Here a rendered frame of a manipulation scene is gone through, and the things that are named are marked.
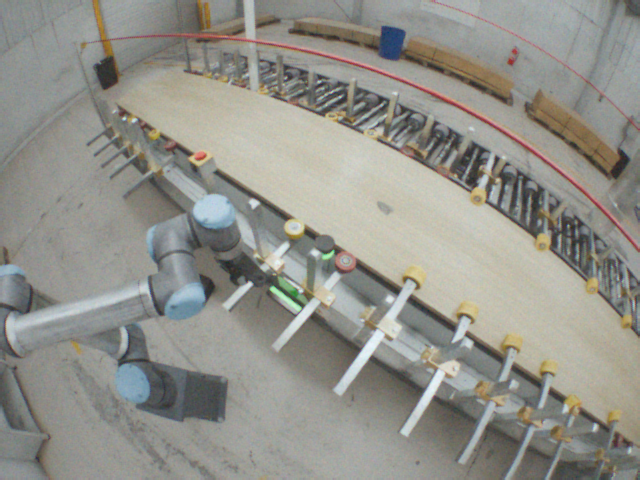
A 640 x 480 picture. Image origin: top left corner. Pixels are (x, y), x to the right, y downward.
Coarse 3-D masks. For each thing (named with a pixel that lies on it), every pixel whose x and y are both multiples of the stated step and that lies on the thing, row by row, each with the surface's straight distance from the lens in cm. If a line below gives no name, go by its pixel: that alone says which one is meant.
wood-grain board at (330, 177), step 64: (192, 128) 184; (256, 128) 167; (320, 128) 164; (256, 192) 126; (320, 192) 124; (384, 192) 130; (448, 192) 146; (384, 256) 108; (448, 256) 120; (512, 256) 142; (448, 320) 109; (512, 320) 126; (576, 320) 163; (576, 384) 154
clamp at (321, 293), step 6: (306, 288) 101; (318, 288) 101; (324, 288) 102; (306, 294) 105; (312, 294) 101; (318, 294) 101; (324, 294) 101; (330, 294) 101; (324, 300) 100; (324, 306) 102; (330, 306) 104
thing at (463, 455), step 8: (512, 352) 113; (504, 360) 113; (512, 360) 113; (504, 368) 110; (504, 376) 109; (488, 408) 104; (480, 416) 105; (488, 416) 104; (480, 424) 103; (472, 432) 103; (480, 432) 103; (472, 440) 102; (464, 448) 102; (472, 448) 102; (464, 456) 101
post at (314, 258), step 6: (312, 252) 80; (318, 252) 80; (312, 258) 80; (318, 258) 80; (312, 264) 83; (318, 264) 83; (312, 270) 86; (318, 270) 87; (312, 276) 90; (318, 276) 92; (306, 282) 97; (312, 282) 94; (318, 282) 97; (312, 288) 98
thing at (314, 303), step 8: (336, 272) 106; (328, 280) 104; (336, 280) 104; (328, 288) 103; (312, 304) 100; (304, 312) 99; (312, 312) 101; (296, 320) 98; (304, 320) 98; (288, 328) 98; (296, 328) 97; (280, 336) 97; (288, 336) 97; (280, 344) 96
